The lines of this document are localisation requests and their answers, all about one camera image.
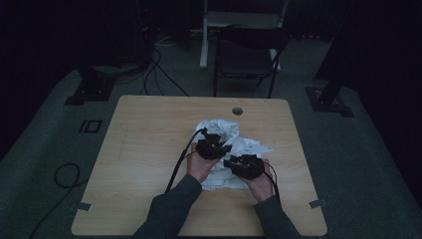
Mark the person's right hand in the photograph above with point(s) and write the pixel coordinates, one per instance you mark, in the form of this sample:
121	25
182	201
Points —
260	186

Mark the black folding chair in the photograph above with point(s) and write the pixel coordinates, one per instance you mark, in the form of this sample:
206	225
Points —
244	58

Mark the black stand with flat base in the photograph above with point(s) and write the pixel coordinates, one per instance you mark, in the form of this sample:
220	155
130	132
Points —
91	88

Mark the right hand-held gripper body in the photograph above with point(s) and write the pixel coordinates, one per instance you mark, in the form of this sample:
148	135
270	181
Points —
249	166

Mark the grey tape piece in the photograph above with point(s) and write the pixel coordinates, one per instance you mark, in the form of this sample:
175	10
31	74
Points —
317	203

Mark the white metal frame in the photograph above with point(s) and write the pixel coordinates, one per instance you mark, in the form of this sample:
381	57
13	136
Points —
204	40

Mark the black stand with square base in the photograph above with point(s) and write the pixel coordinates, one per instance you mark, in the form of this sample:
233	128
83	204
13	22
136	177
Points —
328	99

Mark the white skirt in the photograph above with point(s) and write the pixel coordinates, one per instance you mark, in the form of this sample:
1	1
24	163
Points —
232	132

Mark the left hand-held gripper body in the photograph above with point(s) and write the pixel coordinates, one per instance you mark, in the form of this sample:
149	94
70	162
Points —
209	147

